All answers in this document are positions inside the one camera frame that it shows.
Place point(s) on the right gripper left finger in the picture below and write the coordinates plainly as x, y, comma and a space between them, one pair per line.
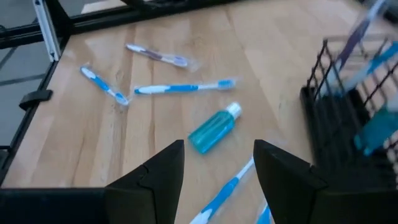
149, 193

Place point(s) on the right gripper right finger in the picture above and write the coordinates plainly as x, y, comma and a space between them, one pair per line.
286, 186

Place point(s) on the teal mouthwash bottle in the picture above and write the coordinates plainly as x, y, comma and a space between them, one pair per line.
211, 130

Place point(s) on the teal toothpaste tube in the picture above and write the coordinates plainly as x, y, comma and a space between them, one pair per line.
376, 130

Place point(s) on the white toothbrush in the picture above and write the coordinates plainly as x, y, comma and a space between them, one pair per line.
357, 34
155, 55

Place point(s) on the black frame clip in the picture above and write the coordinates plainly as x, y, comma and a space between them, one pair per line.
35, 98

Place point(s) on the white metal bracket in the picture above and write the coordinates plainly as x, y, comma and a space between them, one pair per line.
46, 31

